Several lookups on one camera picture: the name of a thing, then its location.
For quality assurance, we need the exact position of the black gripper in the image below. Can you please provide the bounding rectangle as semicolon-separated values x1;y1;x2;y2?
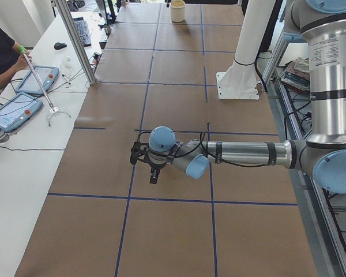
148;157;165;184

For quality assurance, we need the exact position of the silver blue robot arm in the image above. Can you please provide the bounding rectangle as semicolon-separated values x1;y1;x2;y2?
145;1;346;194

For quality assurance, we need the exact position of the long reacher grabber stick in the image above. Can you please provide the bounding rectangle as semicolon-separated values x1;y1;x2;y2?
18;45;72;126

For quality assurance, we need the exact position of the upper blue teach pendant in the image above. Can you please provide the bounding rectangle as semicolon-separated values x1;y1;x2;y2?
14;65;60;97

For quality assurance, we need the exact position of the blue teach pendant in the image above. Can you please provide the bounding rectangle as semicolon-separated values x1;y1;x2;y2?
0;92;43;133
14;65;60;97

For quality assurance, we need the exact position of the lower blue teach pendant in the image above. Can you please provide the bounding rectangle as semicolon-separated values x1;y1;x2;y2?
0;92;43;133

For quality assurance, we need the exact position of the black computer mouse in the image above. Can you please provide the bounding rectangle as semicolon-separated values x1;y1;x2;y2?
54;42;67;50

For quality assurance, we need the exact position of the black keyboard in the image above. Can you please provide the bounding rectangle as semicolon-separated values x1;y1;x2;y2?
73;17;92;47

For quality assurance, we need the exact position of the white oval container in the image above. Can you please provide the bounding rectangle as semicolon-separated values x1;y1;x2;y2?
170;0;185;23

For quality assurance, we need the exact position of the stack of books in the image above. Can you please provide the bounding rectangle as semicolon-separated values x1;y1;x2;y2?
280;57;310;93

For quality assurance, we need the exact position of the person in black shirt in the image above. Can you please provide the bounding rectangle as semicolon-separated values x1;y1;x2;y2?
0;28;28;90

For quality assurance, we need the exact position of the black camera cable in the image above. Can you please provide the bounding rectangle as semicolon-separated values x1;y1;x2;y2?
134;130;272;168

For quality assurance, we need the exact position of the white pillar with base plate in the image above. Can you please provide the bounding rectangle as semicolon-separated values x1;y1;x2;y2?
216;0;279;100

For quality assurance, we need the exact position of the aluminium frame post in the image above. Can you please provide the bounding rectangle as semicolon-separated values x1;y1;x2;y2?
54;0;96;85

